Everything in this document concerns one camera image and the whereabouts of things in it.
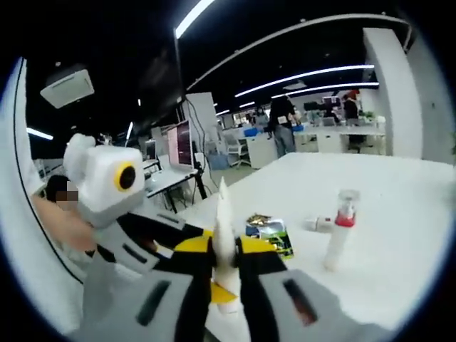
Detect white skincare tube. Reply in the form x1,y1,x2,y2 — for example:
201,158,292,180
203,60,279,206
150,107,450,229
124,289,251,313
210,177,242,317

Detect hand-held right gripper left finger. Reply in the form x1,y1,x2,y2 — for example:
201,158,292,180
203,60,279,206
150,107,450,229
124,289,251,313
88,236,219,342

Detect bright ceiling light bar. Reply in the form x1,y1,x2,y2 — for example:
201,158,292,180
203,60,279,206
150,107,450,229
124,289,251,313
173,0,217,39

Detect white office chair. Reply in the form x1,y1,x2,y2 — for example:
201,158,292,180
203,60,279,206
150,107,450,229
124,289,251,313
224,137,252,167

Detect small red-label skincare bottle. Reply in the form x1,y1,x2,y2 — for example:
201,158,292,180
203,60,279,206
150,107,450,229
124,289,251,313
305,214,338,233

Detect computer monitor with pink screen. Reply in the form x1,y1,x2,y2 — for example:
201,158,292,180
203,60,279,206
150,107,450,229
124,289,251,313
166,120,195,171

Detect person's white shirt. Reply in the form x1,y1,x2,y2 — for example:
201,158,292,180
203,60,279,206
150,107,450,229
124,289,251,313
0,56,86,286

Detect white office desk row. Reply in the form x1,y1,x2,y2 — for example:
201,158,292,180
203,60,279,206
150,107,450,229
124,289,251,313
291,124,388,156

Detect white side desk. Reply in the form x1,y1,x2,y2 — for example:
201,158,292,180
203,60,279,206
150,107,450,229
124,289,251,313
142,165,200,200

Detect black tripod stand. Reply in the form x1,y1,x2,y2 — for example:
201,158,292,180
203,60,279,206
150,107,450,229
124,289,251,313
173,28,209,201

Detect white skincare pump bottle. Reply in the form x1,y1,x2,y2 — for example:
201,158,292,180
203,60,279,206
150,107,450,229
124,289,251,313
323,190,361,271

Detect ceiling air conditioner unit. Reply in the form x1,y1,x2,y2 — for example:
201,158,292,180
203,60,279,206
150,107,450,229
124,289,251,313
39,65,95,109

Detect green skincare sachet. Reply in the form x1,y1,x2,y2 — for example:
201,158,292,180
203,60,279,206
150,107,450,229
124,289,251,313
244,217,296,261

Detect person's grey trousers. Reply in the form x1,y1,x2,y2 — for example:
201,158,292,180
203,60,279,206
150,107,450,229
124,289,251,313
81,254,154,342

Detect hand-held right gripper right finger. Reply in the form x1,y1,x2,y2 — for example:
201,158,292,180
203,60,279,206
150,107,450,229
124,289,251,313
235,234,391,342

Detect gold foil skincare sachet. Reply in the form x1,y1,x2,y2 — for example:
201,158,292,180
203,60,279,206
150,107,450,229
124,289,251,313
247,212,274,226

